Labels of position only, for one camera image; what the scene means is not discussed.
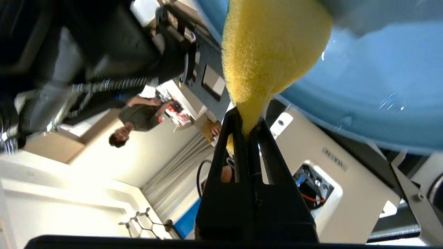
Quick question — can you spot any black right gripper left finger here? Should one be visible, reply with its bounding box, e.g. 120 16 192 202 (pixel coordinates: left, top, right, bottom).
195 107 258 242

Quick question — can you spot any yellow sponge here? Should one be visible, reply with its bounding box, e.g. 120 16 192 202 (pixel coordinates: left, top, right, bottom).
221 0 333 154

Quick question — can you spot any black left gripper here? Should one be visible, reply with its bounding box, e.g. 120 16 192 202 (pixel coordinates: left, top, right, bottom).
0 0 198 139

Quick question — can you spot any wooden wall cabinet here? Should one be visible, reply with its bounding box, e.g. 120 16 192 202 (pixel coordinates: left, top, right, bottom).
21 108 122 165

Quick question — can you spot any black braided cable sleeve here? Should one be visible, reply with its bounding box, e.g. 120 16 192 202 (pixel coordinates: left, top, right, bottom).
0 77 154 153

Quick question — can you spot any blue panel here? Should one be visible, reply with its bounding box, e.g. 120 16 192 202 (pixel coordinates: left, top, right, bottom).
173 198 202 240

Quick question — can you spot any blue plate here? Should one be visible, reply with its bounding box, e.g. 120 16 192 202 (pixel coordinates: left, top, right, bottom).
197 0 443 156

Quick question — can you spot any grey curtain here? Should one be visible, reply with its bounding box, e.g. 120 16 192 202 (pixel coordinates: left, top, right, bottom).
141 133 217 225

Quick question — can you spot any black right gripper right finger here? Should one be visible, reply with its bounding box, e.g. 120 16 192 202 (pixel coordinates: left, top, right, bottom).
247 118 319 242

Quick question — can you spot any black molecule shaped lamp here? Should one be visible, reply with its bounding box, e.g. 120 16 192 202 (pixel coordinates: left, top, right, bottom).
118 207 173 240

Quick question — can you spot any person in dark shirt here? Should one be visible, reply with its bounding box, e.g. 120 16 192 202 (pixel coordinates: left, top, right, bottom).
109 95 173 148

